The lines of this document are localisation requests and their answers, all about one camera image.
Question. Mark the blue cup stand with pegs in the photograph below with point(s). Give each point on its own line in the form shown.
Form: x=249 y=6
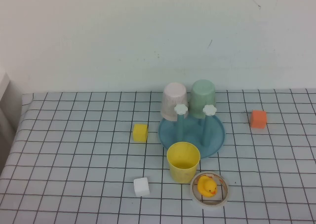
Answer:
x=216 y=135

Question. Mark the white tape roll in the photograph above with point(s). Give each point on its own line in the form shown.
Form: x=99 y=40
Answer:
x=209 y=206

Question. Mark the orange cube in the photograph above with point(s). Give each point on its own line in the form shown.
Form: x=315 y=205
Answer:
x=258 y=119

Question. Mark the yellow cube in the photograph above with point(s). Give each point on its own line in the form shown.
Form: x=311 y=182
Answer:
x=140 y=133

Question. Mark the yellow rubber duck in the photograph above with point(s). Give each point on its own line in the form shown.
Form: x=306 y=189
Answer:
x=207 y=186

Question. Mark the white cube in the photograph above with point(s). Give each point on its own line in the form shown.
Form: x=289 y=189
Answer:
x=141 y=187

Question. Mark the white grid-pattern tablecloth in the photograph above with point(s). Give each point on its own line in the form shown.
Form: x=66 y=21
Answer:
x=74 y=159

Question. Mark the green plastic cup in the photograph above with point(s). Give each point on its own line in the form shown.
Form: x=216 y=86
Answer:
x=202 y=93

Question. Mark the yellow plastic cup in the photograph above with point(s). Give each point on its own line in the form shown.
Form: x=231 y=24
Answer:
x=182 y=172

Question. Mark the pink plastic cup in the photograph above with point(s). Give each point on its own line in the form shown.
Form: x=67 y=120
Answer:
x=172 y=98

